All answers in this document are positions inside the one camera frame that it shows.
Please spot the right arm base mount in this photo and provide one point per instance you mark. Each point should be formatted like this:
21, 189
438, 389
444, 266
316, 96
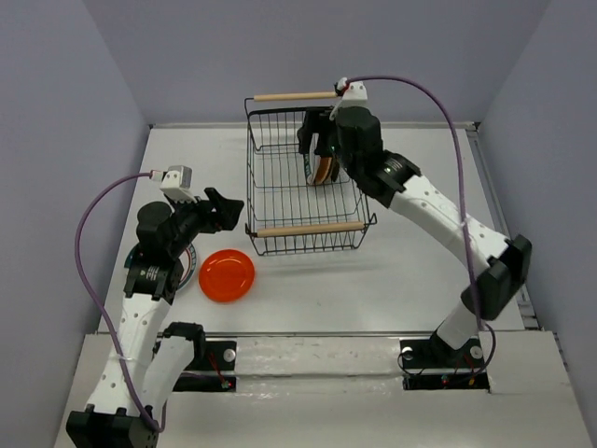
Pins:
423, 371

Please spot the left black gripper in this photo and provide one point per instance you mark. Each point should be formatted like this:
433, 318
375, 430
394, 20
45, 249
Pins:
230, 208

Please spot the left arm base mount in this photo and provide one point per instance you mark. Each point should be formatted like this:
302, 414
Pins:
212, 373

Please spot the white plate red green rim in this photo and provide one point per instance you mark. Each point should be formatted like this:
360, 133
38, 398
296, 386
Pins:
190, 265

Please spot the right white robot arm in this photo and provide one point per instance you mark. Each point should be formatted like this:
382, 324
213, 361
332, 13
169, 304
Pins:
352, 138

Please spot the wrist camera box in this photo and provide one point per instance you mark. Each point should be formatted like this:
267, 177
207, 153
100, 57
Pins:
350, 93
176, 183

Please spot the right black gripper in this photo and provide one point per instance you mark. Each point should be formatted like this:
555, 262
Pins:
316, 120

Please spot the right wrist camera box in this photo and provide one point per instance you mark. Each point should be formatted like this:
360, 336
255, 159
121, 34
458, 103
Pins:
350, 93

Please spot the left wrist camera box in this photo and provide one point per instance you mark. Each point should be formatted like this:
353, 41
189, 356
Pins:
176, 183

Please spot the woven bamboo plate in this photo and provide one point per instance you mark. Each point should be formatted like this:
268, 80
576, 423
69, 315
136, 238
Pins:
323, 170

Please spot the black wire dish rack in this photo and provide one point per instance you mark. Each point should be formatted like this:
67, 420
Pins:
285, 215

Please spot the white plate green lettered rim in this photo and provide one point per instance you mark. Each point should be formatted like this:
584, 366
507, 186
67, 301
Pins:
310, 159

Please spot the orange translucent plate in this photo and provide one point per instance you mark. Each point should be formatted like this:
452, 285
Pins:
226, 276

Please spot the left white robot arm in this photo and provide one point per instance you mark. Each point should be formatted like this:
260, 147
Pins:
127, 407

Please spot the black rimmed cream plate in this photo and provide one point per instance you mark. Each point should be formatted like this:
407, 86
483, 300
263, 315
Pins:
335, 170

